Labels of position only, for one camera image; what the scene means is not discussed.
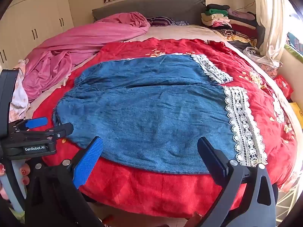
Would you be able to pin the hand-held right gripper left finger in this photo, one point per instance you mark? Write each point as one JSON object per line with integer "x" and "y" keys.
{"x": 88, "y": 163}

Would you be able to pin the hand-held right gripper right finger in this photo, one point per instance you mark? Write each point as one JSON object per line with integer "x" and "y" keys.
{"x": 213, "y": 160}

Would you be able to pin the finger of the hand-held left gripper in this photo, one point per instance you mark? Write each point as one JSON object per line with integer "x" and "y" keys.
{"x": 35, "y": 122}
{"x": 60, "y": 130}

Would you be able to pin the blue denim pants lace trim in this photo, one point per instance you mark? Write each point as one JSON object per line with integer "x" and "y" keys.
{"x": 146, "y": 113}

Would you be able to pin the person's left hand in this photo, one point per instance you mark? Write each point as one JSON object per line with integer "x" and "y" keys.
{"x": 24, "y": 170}

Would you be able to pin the white pink floral cloth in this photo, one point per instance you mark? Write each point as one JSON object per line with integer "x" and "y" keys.
{"x": 19, "y": 99}

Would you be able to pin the red floral blanket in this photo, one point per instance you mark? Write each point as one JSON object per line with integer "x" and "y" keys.
{"x": 153, "y": 194}

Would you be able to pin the pink blanket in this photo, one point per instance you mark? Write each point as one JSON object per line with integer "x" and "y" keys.
{"x": 78, "y": 42}

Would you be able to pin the yellow box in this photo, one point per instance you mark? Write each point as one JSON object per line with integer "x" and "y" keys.
{"x": 297, "y": 111}

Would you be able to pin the red packet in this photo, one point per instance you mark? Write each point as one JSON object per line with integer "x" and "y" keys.
{"x": 284, "y": 86}

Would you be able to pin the cream wardrobe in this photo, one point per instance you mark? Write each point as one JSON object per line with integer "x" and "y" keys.
{"x": 35, "y": 11}

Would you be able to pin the crumpled white cloth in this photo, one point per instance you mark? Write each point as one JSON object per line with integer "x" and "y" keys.
{"x": 260, "y": 56}

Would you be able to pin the beige bed sheet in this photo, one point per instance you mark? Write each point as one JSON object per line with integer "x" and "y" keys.
{"x": 180, "y": 32}

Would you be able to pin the green cloth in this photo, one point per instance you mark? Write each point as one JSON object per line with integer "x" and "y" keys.
{"x": 294, "y": 52}

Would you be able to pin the pile of folded clothes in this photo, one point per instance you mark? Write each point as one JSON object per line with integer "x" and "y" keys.
{"x": 227, "y": 23}

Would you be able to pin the grey floral pillow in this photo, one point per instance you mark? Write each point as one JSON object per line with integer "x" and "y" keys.
{"x": 181, "y": 23}

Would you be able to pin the purple striped pillow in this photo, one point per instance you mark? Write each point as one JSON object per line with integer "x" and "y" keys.
{"x": 161, "y": 20}

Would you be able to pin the white curtain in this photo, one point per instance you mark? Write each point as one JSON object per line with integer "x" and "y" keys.
{"x": 269, "y": 16}

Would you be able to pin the grey padded headboard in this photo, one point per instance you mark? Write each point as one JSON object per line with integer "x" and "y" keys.
{"x": 165, "y": 7}

